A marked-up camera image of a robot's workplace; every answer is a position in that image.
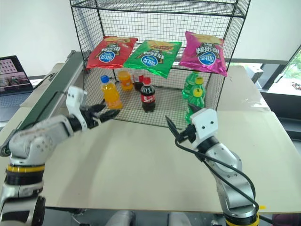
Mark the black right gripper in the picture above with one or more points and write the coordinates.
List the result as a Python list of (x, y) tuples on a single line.
[(188, 134)]

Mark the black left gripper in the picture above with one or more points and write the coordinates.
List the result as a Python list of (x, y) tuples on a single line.
[(90, 118)]

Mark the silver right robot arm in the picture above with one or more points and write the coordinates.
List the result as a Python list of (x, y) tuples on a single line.
[(231, 174)]

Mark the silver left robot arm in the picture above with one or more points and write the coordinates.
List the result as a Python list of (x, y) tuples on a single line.
[(30, 146)]

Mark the green conveyor belt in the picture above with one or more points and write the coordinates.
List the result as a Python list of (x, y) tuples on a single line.
[(50, 96)]

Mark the orange soda bottle blue cap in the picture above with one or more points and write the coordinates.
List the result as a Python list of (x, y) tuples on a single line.
[(110, 94)]

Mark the green soda bottle yellow cap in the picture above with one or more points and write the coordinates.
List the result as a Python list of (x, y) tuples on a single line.
[(200, 81), (196, 101)]

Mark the cola bottle red label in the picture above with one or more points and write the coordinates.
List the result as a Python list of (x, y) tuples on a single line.
[(148, 96)]

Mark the cola bottle white label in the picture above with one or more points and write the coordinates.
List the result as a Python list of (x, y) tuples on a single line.
[(137, 81)]

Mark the red chip bag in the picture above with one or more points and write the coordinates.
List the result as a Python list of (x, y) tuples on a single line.
[(110, 53)]

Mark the green chip bag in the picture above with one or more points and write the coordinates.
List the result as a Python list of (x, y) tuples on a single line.
[(152, 58)]

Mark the magenta chip bag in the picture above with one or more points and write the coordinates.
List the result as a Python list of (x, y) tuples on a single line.
[(204, 54)]

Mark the open laptop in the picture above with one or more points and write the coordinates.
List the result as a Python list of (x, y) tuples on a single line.
[(11, 75)]

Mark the grey rounded shape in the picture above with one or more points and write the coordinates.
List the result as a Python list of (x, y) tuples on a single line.
[(122, 219), (179, 219)]

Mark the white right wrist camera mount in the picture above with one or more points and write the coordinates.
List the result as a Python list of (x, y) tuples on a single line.
[(204, 122)]

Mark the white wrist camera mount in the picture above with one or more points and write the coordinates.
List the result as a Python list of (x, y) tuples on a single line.
[(204, 122), (75, 101)]

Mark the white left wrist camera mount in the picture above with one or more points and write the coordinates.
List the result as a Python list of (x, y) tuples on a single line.
[(75, 101)]

